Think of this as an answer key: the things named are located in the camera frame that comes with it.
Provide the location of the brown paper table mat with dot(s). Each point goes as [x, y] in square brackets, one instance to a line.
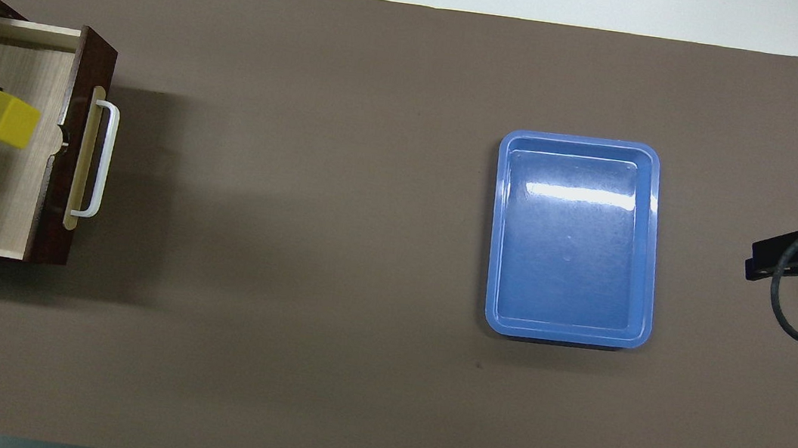
[328, 246]

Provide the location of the blue plastic tray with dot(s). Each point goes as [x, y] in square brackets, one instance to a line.
[572, 238]

